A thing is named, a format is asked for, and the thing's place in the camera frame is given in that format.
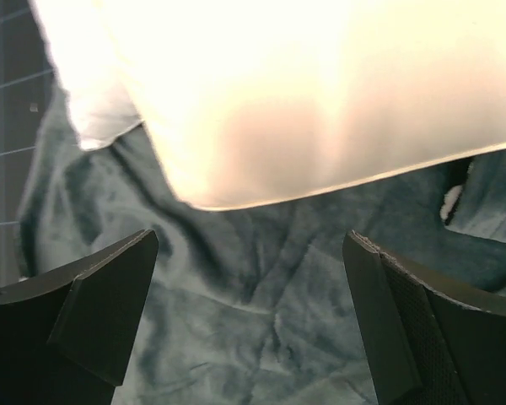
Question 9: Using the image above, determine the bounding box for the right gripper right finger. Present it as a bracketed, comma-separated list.
[342, 231, 506, 405]

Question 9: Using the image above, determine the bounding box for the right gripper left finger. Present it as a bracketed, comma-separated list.
[0, 230, 158, 405]

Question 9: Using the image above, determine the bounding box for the zebra and grey pillowcase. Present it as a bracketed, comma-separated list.
[19, 85, 506, 404]

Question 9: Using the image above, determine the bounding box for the cream bear print pillow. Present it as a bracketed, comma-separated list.
[30, 1, 506, 211]

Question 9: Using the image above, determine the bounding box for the black grid mat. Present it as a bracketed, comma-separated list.
[0, 0, 53, 287]

